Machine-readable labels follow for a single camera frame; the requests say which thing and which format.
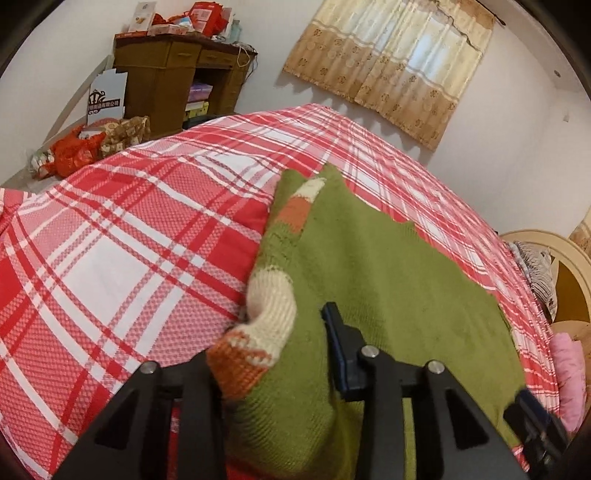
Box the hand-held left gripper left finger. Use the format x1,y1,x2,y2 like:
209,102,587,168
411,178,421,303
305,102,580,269
53,351,228,480

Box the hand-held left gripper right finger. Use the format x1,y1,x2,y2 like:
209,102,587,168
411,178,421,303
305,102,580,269
321,302,530,480

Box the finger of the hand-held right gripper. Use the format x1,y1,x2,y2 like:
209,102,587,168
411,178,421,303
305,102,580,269
502,389,571,479

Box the striped green orange knit sweater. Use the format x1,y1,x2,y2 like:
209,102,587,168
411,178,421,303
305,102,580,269
205,165,527,480

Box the pink pillow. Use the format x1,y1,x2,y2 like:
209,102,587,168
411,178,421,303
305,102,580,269
549,332,588,433

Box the floral striped pillow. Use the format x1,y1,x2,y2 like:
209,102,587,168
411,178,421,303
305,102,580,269
508,240,559,320

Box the red plaid bed sheet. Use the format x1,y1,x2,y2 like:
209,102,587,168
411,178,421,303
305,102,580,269
0,104,578,480

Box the cream wooden headboard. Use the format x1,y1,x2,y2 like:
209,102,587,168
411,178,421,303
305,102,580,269
501,229,591,324

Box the long beige patterned curtain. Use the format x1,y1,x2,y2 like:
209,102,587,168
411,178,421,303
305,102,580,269
569,219,591,259

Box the brown patterned bag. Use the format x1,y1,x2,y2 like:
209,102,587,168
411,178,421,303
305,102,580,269
99,115,151,160

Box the red plastic bag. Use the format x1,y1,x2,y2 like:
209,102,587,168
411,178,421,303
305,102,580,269
48,124,107,179

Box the crumpled white plastic bag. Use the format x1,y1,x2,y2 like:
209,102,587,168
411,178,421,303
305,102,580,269
31,150,57,179

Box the beige patterned window curtain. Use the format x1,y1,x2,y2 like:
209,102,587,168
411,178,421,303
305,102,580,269
283,0,496,152

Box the brown wooden desk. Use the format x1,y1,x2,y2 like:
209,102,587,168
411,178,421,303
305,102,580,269
113,34,258,140

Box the red gift bags on desk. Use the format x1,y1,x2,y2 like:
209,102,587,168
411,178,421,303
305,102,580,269
189,1,232,38

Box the pink flat box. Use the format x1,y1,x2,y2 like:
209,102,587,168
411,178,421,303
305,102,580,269
148,23,193,37

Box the white upright box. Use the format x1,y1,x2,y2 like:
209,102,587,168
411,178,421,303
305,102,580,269
134,1,157,36

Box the white cable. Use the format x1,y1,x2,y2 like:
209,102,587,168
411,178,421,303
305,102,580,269
233,41,258,75

